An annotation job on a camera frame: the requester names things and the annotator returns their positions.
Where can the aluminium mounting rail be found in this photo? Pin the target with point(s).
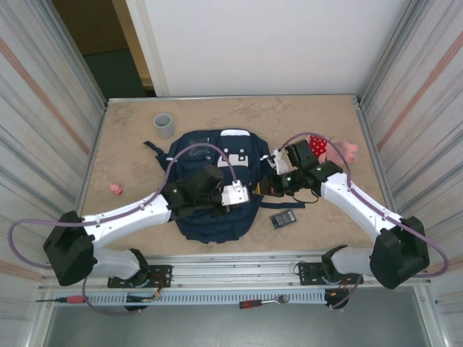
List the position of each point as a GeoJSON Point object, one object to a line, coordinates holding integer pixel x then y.
{"type": "Point", "coordinates": [235, 269]}

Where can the grey plastic cup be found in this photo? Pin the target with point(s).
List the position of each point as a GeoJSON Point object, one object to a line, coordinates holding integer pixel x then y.
{"type": "Point", "coordinates": [164, 126]}

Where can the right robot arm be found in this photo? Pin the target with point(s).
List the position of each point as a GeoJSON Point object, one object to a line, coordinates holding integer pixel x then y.
{"type": "Point", "coordinates": [358, 213]}

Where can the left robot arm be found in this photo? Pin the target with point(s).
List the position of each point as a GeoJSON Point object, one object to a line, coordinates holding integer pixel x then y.
{"type": "Point", "coordinates": [126, 220]}

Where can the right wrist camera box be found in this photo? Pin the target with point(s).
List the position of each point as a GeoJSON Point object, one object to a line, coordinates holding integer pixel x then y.
{"type": "Point", "coordinates": [280, 162]}

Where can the navy blue backpack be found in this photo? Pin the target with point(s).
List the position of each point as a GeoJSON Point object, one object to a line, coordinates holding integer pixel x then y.
{"type": "Point", "coordinates": [217, 227]}

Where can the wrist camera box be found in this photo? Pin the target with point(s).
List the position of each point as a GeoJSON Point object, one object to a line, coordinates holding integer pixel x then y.
{"type": "Point", "coordinates": [280, 162]}
{"type": "Point", "coordinates": [235, 192]}

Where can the black calculator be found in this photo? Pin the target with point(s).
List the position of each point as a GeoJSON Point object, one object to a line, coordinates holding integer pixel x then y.
{"type": "Point", "coordinates": [283, 219]}

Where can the small pink toy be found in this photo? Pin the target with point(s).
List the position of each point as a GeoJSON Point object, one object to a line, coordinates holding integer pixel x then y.
{"type": "Point", "coordinates": [115, 189]}

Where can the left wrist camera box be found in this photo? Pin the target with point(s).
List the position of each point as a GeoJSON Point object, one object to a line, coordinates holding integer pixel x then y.
{"type": "Point", "coordinates": [235, 192]}

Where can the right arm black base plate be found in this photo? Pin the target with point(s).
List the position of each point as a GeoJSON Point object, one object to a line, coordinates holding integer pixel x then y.
{"type": "Point", "coordinates": [307, 273]}

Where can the beige door frame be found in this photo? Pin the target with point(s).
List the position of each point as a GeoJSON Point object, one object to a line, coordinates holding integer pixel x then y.
{"type": "Point", "coordinates": [132, 39]}

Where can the pink plush doll red dress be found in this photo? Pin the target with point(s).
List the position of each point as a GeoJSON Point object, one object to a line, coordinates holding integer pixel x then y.
{"type": "Point", "coordinates": [343, 150]}

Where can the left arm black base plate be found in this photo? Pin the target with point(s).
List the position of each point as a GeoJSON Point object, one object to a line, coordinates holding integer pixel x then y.
{"type": "Point", "coordinates": [162, 274]}

